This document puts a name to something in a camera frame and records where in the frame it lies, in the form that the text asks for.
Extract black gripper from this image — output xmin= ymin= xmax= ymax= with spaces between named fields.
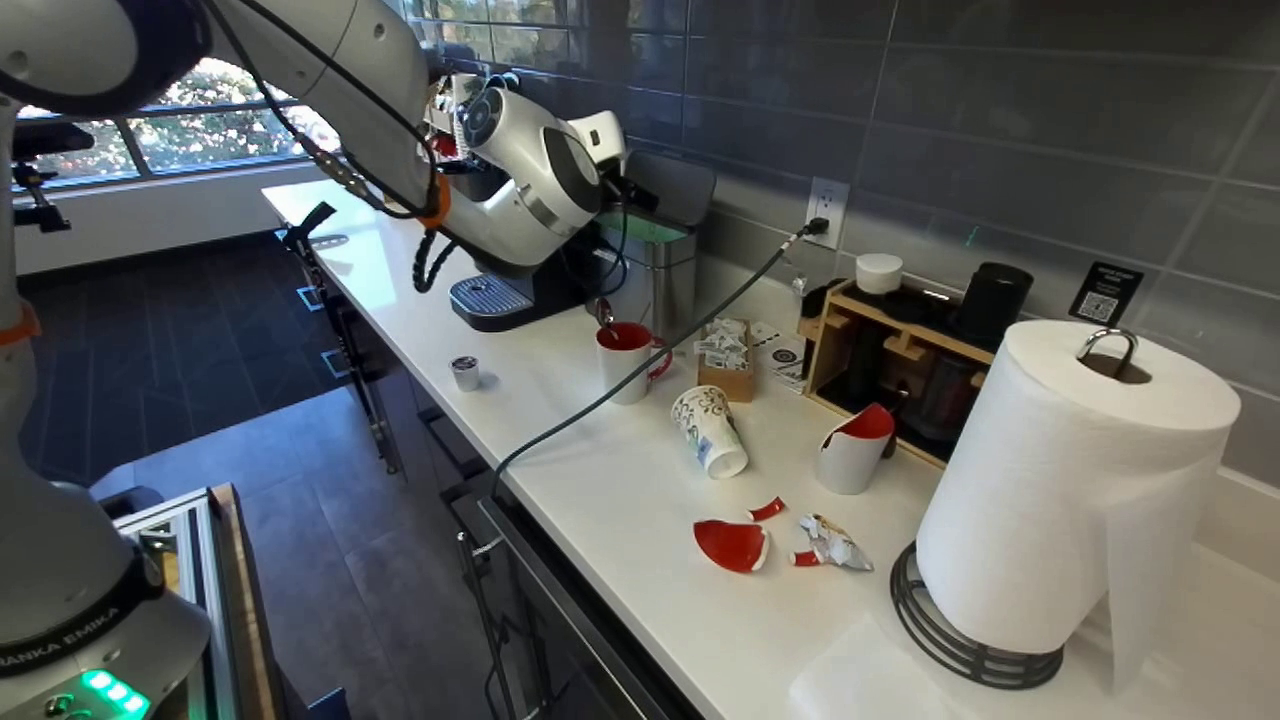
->
xmin=596 ymin=156 xmax=669 ymax=274

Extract small coffee pod cup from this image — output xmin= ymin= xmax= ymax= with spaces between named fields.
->
xmin=447 ymin=352 xmax=492 ymax=398

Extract black silver Keurig coffee maker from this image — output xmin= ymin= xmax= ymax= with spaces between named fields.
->
xmin=447 ymin=251 xmax=612 ymax=335

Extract patterned white paper cup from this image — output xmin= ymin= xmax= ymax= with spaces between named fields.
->
xmin=665 ymin=381 xmax=756 ymax=483

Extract stainless steel pod recycle bin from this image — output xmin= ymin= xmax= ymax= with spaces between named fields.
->
xmin=606 ymin=208 xmax=700 ymax=335

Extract upright white mug red inside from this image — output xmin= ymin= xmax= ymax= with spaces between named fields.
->
xmin=591 ymin=318 xmax=676 ymax=410

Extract wooden condiment organizer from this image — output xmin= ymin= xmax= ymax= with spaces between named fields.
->
xmin=797 ymin=277 xmax=1005 ymax=463

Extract broken white mug red inside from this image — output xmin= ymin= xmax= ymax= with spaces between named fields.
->
xmin=812 ymin=399 xmax=901 ymax=502

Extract black cylindrical container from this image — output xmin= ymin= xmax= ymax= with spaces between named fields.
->
xmin=959 ymin=261 xmax=1038 ymax=352

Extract crumpled silver foil wrapper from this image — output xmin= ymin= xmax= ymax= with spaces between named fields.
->
xmin=792 ymin=509 xmax=875 ymax=577

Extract dark wooden base cabinets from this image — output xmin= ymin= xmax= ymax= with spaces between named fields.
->
xmin=295 ymin=251 xmax=706 ymax=720

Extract black QR code sign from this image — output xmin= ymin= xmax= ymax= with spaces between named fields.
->
xmin=1064 ymin=256 xmax=1149 ymax=333

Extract white paper towel roll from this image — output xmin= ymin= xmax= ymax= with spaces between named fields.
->
xmin=912 ymin=318 xmax=1246 ymax=697

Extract black tripod stand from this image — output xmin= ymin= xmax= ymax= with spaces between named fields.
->
xmin=8 ymin=114 xmax=100 ymax=236

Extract orange strap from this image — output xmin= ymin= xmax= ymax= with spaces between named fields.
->
xmin=420 ymin=169 xmax=459 ymax=233

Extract white wall outlet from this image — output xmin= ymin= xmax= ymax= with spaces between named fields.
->
xmin=802 ymin=178 xmax=853 ymax=251

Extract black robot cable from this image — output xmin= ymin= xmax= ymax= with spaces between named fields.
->
xmin=408 ymin=221 xmax=469 ymax=297

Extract black clamp mount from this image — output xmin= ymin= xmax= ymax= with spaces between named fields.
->
xmin=271 ymin=195 xmax=343 ymax=265

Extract black wire paper towel holder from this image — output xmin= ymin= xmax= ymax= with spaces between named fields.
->
xmin=886 ymin=326 xmax=1146 ymax=692

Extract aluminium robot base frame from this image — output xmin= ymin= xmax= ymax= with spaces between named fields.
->
xmin=93 ymin=480 xmax=284 ymax=720

